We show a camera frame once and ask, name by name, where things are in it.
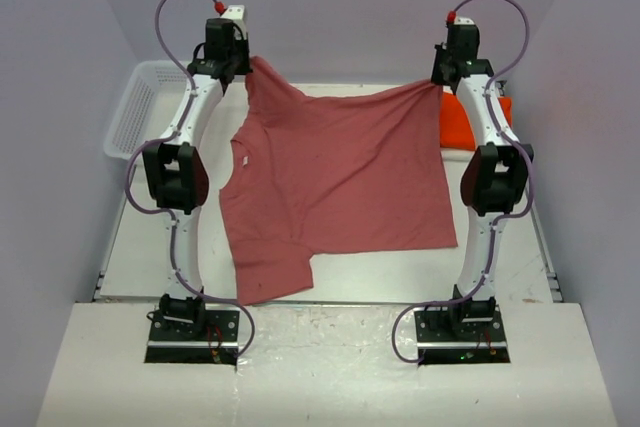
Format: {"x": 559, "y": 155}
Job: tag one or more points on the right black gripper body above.
{"x": 443, "y": 57}

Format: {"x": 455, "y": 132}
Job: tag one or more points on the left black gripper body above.
{"x": 239, "y": 54}

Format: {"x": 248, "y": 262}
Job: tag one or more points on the pink t shirt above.
{"x": 331, "y": 175}

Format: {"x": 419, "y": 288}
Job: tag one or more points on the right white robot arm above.
{"x": 492, "y": 184}

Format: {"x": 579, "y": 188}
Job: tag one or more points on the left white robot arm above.
{"x": 178, "y": 183}

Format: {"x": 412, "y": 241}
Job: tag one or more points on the folded orange t shirt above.
{"x": 455, "y": 128}

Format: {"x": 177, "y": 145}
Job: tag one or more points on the white plastic basket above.
{"x": 146, "y": 109}

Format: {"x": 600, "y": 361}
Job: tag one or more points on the folded white t shirt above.
{"x": 456, "y": 155}

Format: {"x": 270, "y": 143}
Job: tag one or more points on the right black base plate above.
{"x": 439, "y": 342}

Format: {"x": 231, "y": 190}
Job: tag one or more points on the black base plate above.
{"x": 439, "y": 342}
{"x": 211, "y": 341}

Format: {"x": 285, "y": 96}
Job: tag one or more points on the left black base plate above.
{"x": 211, "y": 341}

